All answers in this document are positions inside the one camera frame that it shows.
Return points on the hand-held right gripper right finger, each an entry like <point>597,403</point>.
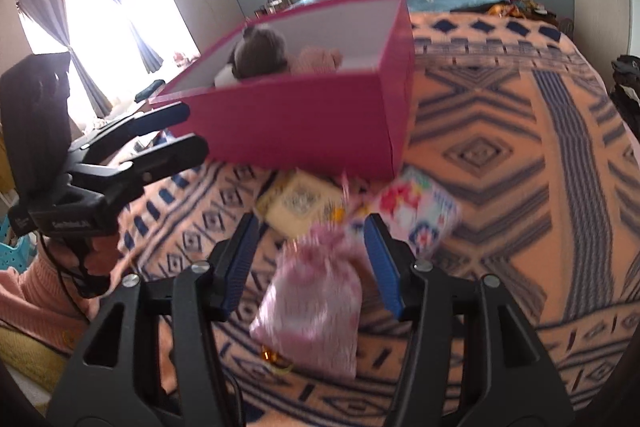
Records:
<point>382,262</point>

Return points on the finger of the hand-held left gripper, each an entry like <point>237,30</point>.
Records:
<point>150,119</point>
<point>170,152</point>

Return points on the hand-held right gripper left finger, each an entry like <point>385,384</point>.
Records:
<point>240,267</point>

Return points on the pink brocade pouch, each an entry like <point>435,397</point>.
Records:
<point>310,297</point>

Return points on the gold tissue pack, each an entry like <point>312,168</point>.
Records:
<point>300,204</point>

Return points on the brown knitted plush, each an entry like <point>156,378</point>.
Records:
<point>260,49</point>

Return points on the pink cardboard box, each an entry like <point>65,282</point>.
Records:
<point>300,127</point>

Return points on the pink knitted plush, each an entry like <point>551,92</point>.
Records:
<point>315,59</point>

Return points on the person's left hand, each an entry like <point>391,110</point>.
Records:
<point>100,257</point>

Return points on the dark blue cloth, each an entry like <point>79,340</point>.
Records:
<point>150,90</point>

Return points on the floral tissue pack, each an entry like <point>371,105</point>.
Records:
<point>420,207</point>

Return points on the small pink toy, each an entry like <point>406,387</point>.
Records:
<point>180,58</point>

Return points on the turquoise plastic stool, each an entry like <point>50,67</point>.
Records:
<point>15,247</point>

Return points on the orange patterned blanket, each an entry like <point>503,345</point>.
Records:
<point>500,107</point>

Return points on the yellow brown cloth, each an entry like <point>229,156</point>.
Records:
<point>505,10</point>

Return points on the pile of dark clothes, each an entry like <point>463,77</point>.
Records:
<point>627,92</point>

